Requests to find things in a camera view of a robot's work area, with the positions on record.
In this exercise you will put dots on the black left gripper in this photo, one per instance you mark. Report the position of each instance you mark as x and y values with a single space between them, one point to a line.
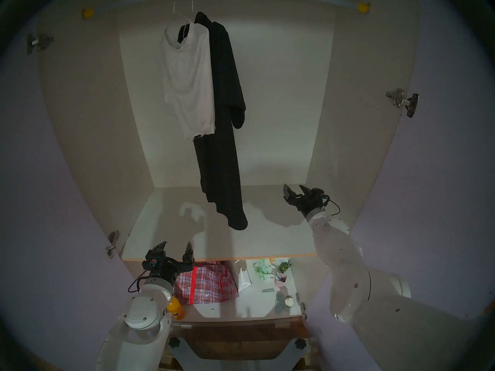
164 268

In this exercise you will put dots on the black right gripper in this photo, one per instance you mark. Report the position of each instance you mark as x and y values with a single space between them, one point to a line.
315 202

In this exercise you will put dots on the long black garment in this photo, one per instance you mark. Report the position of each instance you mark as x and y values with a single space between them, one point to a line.
224 142

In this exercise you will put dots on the white ruffled blouse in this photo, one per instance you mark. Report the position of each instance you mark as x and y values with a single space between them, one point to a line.
189 84

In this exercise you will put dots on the black knob on robot base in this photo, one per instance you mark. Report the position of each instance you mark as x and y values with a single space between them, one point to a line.
174 342
300 344

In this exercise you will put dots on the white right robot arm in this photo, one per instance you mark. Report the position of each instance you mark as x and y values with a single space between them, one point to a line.
348 266

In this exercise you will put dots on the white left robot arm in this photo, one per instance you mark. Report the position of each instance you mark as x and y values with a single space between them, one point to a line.
143 316

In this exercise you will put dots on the white wardrobe carcass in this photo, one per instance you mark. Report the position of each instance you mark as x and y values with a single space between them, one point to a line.
290 103

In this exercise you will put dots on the lilac wardrobe door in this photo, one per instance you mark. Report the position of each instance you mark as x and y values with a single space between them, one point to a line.
46 181
425 181

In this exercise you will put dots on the red plaid woven bag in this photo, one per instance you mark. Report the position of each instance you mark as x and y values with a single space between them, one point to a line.
209 283

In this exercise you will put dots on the orange juice bottle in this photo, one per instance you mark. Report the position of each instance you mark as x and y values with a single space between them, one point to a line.
176 309

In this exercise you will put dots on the metal door hinge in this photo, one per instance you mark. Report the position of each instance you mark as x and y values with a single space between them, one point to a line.
112 242
402 100
38 42
302 308

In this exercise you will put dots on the small green potted cactus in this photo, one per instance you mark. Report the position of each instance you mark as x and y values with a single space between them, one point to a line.
284 266

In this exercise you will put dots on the small white paper box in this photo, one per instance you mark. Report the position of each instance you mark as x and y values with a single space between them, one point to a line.
243 279

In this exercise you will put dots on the green white crumpled cloth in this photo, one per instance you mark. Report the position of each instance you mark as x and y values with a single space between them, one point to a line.
263 269

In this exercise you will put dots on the pink cup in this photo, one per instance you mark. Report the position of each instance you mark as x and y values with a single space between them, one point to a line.
280 281

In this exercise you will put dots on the small round white tin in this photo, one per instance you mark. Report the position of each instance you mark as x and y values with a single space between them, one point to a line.
289 302

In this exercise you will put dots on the brown wooden cabinet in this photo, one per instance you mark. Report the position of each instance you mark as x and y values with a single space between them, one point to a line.
239 339

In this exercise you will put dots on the yellow rail bracket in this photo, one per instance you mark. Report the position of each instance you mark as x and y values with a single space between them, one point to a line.
88 13
363 7

